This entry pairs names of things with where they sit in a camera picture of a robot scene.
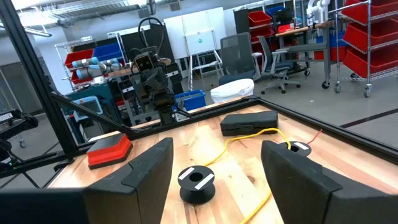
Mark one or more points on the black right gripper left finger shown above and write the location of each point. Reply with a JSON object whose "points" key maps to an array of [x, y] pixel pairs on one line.
{"points": [[93, 205]]}

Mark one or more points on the black mesh office chair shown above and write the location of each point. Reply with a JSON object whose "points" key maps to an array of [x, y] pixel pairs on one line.
{"points": [[237, 56]]}

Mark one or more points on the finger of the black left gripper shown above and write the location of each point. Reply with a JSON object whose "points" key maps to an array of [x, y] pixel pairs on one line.
{"points": [[170, 115], [163, 115]]}

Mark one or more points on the wooden lab table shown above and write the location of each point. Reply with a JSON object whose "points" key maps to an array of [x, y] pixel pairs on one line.
{"points": [[298, 30]]}

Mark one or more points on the white bagged trash bin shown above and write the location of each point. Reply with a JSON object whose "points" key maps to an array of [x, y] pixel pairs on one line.
{"points": [[231, 90]]}

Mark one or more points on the white board easel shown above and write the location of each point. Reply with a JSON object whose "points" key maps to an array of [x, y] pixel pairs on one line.
{"points": [[196, 31]]}

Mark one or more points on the red plastic bin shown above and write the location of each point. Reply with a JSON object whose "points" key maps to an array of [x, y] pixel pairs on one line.
{"points": [[373, 9], [370, 60], [259, 18], [77, 57], [373, 32]]}

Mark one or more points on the red and grey block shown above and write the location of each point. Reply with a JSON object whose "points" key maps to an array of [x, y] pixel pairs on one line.
{"points": [[109, 152]]}

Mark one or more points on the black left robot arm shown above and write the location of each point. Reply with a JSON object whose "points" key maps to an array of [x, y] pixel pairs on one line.
{"points": [[175, 82]]}

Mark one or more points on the blue floor bin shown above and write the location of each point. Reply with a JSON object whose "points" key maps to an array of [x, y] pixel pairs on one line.
{"points": [[191, 101]]}

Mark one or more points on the black labelled device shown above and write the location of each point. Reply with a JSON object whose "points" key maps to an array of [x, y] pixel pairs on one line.
{"points": [[12, 121]]}

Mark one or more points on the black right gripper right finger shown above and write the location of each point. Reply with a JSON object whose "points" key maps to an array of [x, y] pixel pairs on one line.
{"points": [[311, 193]]}

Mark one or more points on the light blue teach pendant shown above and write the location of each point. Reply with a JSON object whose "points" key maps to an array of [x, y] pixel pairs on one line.
{"points": [[88, 107]]}

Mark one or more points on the blue plastic bin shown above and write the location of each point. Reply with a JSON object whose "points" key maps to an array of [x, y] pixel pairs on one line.
{"points": [[107, 51]]}

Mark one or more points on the grey office chair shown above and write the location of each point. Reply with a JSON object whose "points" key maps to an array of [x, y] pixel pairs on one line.
{"points": [[275, 67]]}

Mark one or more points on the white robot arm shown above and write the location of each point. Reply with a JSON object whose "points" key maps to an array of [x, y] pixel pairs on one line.
{"points": [[317, 11]]}

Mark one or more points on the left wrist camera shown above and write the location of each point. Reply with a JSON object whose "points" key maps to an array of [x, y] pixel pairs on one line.
{"points": [[143, 62]]}

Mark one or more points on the black spool one tape strip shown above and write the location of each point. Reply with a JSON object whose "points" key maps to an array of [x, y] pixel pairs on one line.
{"points": [[308, 151]]}

